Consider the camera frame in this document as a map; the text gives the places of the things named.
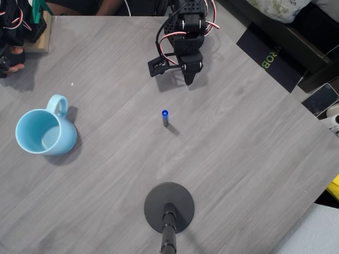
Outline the blue capped marker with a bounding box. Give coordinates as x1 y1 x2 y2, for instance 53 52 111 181
160 110 170 128

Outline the black leader arm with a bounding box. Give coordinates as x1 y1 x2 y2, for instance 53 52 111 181
0 0 48 79

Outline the person's left forearm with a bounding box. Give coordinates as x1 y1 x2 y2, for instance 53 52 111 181
95 0 125 16

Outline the light blue ceramic mug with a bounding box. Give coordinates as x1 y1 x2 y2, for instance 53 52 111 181
15 94 78 156

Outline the person's right hand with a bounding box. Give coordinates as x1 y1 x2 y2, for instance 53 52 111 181
7 45 26 75

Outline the black box with green letters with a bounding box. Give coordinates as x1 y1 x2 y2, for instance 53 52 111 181
235 21 310 94

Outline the patterned white pillow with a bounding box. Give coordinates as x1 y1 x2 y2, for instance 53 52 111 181
248 0 313 24

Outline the black smartphone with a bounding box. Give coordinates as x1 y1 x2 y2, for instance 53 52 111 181
301 83 339 117

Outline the wooden base block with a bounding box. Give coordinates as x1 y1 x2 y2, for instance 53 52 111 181
23 10 51 54

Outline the plain white pillow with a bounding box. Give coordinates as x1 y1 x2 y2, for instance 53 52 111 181
311 0 339 16

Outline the white round object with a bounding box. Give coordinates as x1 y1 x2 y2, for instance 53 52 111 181
326 103 339 119

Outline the white plastic device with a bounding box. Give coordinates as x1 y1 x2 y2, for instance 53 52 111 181
322 114 339 137

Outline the green clamp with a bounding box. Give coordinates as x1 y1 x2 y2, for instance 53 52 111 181
29 0 44 24

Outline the yellow object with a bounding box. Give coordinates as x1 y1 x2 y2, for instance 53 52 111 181
326 173 339 202

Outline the pale grey fabric surface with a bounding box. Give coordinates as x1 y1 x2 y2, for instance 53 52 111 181
272 202 339 254

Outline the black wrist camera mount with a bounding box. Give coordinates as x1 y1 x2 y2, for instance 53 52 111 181
147 55 183 78

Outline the black camera cable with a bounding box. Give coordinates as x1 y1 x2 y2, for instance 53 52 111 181
155 12 177 58

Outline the dark furniture frame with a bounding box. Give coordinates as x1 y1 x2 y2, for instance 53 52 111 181
214 0 339 93

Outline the black round base camera stand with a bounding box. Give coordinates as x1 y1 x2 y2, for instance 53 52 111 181
144 182 195 254

